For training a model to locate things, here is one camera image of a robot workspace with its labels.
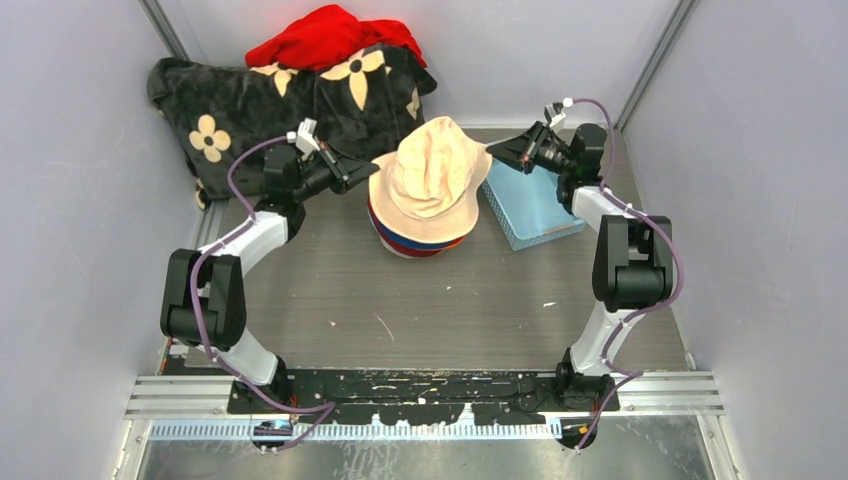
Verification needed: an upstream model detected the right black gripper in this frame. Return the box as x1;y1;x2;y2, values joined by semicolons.
488;121;577;176

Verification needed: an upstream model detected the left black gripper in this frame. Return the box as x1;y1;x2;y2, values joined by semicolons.
290;142;377;203

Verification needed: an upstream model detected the dark red bucket hat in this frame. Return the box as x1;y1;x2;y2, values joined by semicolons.
370;211;452;260

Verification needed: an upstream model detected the bright red bucket hat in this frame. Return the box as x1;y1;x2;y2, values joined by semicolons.
367;198;465;256

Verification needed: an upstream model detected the blue bucket hat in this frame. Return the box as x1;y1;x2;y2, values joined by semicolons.
369;205;465;252

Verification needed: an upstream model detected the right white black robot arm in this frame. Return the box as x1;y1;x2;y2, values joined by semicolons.
486;122;674;411

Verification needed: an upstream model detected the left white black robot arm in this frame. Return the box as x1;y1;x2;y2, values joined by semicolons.
160;137;379;413

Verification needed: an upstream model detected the light blue plastic basket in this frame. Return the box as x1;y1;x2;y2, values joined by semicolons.
482;159;585;251

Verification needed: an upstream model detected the black floral plush blanket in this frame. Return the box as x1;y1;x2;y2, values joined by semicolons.
146;44;438;208

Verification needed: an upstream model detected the red cloth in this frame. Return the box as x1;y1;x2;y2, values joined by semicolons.
244;4;427;71

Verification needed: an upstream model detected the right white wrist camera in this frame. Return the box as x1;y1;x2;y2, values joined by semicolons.
544;97;574;133

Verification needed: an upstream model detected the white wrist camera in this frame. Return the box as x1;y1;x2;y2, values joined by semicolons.
286;118;321;161
544;97;574;133

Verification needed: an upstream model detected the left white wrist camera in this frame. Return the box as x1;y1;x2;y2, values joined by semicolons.
286;118;321;161

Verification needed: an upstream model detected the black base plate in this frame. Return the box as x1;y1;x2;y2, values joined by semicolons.
227;368;621;427

